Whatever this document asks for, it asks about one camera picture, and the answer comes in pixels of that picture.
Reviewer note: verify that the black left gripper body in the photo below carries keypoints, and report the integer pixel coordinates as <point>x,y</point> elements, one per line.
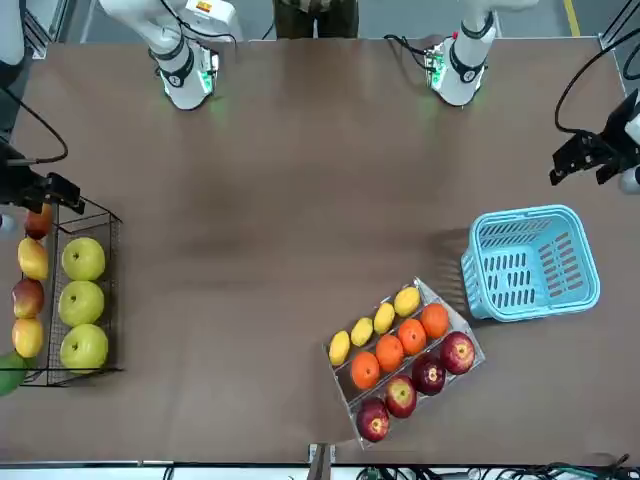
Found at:
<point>607,147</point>

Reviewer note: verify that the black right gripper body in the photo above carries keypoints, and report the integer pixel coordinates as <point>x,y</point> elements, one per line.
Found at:
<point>20,185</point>

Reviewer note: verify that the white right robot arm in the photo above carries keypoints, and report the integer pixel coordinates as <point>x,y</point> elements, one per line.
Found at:
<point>180,85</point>

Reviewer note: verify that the large yellow-green apple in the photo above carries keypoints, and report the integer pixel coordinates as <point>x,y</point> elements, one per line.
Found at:
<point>83,258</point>
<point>81,303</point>
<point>84,348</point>

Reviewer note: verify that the light blue plastic basket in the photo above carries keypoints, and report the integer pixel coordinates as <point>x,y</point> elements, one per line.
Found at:
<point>534,250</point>

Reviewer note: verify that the red apple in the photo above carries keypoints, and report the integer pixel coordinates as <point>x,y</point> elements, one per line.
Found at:
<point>457,352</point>
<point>373,419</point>
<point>429,374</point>
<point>400,396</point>

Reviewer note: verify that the clear acrylic tiered shelf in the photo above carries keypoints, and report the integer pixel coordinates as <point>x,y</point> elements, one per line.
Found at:
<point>347,395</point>

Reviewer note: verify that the green mango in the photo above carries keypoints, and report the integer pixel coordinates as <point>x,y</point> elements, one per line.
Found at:
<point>10,372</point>

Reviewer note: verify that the orange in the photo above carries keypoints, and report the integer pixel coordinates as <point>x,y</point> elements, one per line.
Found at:
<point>434,320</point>
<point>412,336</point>
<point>365,370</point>
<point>389,352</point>

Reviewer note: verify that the yellow lemon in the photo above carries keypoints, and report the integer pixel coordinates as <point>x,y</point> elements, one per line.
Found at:
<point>361,331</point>
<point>406,301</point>
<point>384,318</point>
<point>339,348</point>

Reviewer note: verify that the white box orange label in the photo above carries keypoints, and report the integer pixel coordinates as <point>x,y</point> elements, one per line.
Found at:
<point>210,15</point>

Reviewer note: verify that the person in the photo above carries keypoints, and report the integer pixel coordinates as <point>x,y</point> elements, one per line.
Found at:
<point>315,17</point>

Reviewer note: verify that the grey aluminium frame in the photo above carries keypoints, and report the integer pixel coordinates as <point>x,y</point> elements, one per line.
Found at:
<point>608,42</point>
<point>41,50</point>

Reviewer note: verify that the grey aluminium post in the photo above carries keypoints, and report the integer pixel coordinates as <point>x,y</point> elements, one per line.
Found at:
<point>320,460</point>

